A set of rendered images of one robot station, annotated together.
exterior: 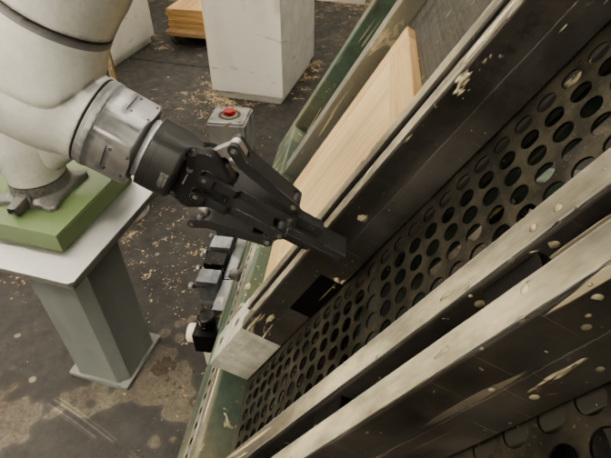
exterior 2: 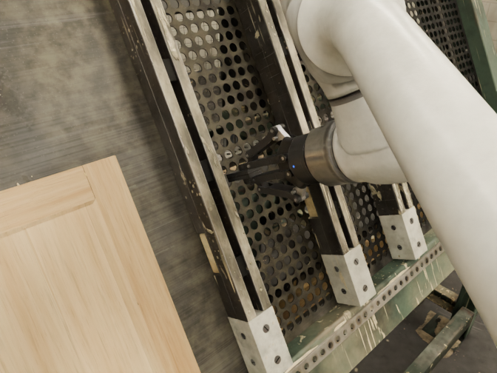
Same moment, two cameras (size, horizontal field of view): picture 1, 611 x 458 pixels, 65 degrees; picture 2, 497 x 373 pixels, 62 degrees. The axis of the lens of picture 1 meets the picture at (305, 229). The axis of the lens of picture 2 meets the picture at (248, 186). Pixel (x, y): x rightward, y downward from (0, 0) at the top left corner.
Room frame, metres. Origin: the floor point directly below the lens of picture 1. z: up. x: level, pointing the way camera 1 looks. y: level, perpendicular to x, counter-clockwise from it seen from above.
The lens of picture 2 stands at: (0.90, 0.43, 1.62)
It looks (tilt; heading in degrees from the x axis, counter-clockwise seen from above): 31 degrees down; 221
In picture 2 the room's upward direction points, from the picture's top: straight up
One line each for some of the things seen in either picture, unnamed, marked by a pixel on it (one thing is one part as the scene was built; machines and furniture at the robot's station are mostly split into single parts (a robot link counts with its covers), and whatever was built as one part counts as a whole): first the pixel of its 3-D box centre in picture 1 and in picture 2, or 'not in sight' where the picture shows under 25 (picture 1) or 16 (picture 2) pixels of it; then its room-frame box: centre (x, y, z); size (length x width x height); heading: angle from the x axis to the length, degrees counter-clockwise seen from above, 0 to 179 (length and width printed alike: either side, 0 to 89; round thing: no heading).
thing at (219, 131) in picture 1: (232, 141); not in sight; (1.32, 0.23, 0.84); 0.12 x 0.12 x 0.18; 83
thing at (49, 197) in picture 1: (35, 184); not in sight; (1.08, 0.75, 0.84); 0.22 x 0.18 x 0.06; 169
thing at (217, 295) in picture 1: (223, 277); not in sight; (0.87, 0.22, 0.69); 0.50 x 0.14 x 0.24; 173
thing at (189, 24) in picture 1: (202, 20); not in sight; (4.70, 0.97, 0.15); 0.61 x 0.52 x 0.31; 164
